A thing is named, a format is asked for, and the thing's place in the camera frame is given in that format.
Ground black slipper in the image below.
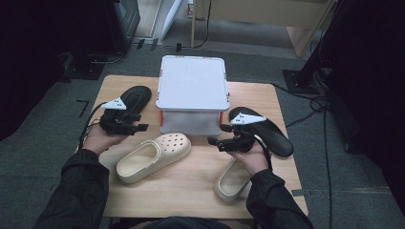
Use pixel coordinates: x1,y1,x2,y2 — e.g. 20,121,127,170
228,106,294,158
118,85,153,120

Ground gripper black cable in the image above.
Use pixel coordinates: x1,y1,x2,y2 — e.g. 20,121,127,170
251,132,273,171
77,101,108,151

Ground cream clog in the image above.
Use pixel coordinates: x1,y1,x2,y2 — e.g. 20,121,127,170
115,132,193,185
214,156,252,204

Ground looped black floor cable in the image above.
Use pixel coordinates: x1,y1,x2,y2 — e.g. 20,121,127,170
285,94,330,129

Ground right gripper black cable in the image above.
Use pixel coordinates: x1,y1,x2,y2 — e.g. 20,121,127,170
251,132,273,171

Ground black stand base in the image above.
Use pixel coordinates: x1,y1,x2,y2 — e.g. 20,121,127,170
60,52,106,82

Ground white board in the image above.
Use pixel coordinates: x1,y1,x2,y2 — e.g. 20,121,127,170
160,0,184,41

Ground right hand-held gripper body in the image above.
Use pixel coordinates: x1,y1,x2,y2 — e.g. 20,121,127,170
218,113,267,153

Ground black cabinet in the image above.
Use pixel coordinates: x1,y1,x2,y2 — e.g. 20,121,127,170
104,0,141,55

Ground light wooden desk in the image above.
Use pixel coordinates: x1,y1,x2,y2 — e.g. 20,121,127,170
190,0,338,58

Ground person's left hand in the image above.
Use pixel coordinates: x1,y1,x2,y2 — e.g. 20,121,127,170
81,124,128,156

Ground hanging black cable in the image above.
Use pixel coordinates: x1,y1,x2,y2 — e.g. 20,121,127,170
194,0,213,50

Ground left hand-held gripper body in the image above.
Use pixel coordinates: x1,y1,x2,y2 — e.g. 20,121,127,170
98,97,141,136

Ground black metal stand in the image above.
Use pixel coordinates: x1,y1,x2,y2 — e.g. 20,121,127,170
282,0,348,94

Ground person's right hand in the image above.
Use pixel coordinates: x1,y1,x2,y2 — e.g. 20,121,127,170
227,141,271,177

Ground white shoe rack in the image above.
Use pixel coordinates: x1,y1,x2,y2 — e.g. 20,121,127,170
155,54,231,136

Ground long black floor cable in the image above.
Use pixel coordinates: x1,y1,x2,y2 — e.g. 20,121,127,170
323,104,333,229

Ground person's dark trousers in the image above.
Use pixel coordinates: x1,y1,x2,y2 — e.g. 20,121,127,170
108,216,256,229

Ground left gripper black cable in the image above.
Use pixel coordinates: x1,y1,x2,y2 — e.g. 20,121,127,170
77,101,108,151

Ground dark curtain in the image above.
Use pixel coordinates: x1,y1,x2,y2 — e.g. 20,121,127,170
0,0,113,141
318,0,405,218

